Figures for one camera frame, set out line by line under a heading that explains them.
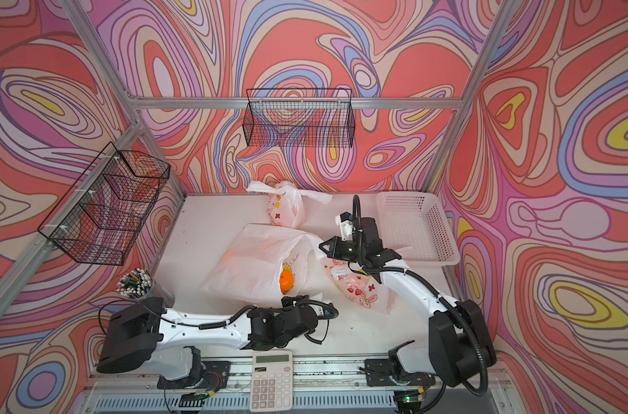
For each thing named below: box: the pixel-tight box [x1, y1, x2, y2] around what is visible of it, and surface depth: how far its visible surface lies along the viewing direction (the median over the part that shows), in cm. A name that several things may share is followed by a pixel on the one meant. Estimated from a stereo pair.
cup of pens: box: [115, 267, 154, 300], surface depth 75 cm
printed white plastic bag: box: [320, 257, 396, 315], surface depth 83 cm
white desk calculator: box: [249, 350, 294, 413], surface depth 72 cm
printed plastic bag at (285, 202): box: [245, 181, 333, 229], surface depth 98 cm
